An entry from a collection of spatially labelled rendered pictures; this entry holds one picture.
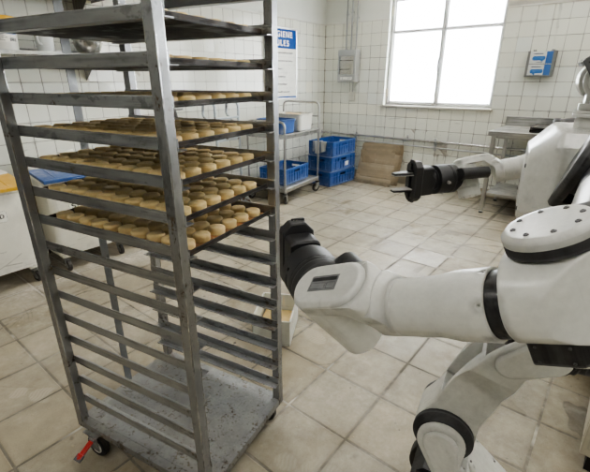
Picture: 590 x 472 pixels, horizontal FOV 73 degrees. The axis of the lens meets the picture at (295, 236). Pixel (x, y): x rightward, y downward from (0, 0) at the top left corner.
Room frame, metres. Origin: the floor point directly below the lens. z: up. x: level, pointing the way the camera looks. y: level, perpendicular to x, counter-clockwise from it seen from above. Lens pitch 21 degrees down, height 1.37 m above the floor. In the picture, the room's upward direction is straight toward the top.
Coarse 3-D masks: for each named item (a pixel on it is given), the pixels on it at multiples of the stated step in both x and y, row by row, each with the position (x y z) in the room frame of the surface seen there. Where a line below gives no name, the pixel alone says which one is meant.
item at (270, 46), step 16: (272, 0) 1.28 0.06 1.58; (272, 16) 1.28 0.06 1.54; (272, 48) 1.28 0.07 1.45; (272, 80) 1.28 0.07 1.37; (272, 112) 1.28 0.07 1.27; (272, 144) 1.28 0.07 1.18; (272, 176) 1.28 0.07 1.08; (272, 192) 1.28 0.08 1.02; (272, 224) 1.28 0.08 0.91; (272, 272) 1.28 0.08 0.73; (272, 288) 1.28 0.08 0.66; (272, 336) 1.29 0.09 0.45; (272, 352) 1.29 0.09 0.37
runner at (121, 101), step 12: (12, 96) 1.18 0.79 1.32; (24, 96) 1.16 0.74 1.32; (36, 96) 1.13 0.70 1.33; (48, 96) 1.11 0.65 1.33; (60, 96) 1.08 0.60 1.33; (72, 96) 1.06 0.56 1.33; (84, 96) 1.04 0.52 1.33; (96, 96) 1.02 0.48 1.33; (108, 96) 1.00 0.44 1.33; (120, 96) 0.98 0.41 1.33; (132, 96) 0.96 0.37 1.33; (144, 96) 0.94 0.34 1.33; (120, 108) 0.98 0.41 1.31; (132, 108) 0.96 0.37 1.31; (144, 108) 0.94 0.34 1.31
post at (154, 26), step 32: (160, 0) 0.90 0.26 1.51; (160, 32) 0.89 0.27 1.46; (160, 64) 0.88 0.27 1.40; (160, 96) 0.88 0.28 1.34; (160, 128) 0.88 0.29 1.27; (160, 160) 0.89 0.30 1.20; (192, 288) 0.90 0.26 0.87; (192, 320) 0.89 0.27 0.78; (192, 352) 0.88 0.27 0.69; (192, 384) 0.88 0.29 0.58; (192, 416) 0.89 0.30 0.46
